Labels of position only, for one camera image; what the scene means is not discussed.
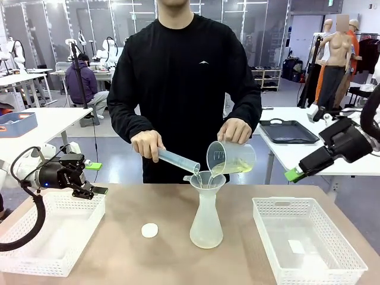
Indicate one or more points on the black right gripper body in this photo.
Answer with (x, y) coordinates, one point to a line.
(347, 139)

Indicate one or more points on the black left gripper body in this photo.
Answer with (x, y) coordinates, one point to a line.
(59, 176)

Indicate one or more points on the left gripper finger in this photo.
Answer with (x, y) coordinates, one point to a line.
(89, 190)
(94, 166)

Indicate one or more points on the white perforated plastic basket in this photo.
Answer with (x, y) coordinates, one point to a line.
(297, 213)
(59, 213)

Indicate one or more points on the white round flask cap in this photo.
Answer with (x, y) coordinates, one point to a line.
(149, 230)

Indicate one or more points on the clear beaker with yellow liquid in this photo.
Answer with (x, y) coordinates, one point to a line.
(234, 160)

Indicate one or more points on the clear plastic graduated cylinder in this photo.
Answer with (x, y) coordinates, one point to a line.
(178, 158)

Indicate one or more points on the translucent plastic funnel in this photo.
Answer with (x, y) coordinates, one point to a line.
(207, 185)

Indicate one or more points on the translucent plastic conical flask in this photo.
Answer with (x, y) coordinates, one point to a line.
(206, 231)

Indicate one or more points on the person's right forearm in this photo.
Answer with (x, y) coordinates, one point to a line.
(127, 124)

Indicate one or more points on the person's left forearm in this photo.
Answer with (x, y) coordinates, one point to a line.
(250, 118)

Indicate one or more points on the person's right hand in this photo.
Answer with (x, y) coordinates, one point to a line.
(147, 144)

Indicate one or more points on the person's left hand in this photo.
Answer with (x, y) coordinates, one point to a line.
(236, 130)

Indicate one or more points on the black plastic tray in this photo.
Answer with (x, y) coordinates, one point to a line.
(288, 132)

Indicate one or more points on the blue plastic bin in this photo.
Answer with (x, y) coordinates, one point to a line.
(17, 121)

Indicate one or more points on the seated person in purple hoodie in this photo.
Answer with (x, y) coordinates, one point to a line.
(80, 83)

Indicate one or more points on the white square sheet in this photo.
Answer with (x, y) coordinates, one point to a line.
(296, 246)

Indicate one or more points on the black clothes on rack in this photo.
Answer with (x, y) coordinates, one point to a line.
(368, 53)

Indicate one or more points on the black bags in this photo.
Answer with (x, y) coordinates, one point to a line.
(292, 69)

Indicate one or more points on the black tripod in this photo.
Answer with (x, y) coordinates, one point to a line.
(315, 53)

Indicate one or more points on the tan mannequin with grey trousers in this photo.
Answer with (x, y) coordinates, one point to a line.
(338, 47)

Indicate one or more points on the cluttered background desk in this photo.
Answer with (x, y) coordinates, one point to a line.
(101, 73)

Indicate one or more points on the black pole stand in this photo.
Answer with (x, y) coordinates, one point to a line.
(77, 74)

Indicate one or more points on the shoe shelf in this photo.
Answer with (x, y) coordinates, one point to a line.
(267, 80)

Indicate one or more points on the mannequin in orange with hat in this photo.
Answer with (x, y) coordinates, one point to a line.
(353, 38)

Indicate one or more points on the white background workbench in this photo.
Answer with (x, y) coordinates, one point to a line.
(20, 77)

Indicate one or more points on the white mannequin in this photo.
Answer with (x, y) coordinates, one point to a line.
(327, 29)

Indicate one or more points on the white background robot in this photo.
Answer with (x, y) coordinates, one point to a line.
(18, 50)
(107, 47)

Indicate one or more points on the person in black sweater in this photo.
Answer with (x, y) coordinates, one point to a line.
(184, 74)

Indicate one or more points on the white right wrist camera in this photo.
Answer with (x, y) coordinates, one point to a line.
(314, 111)

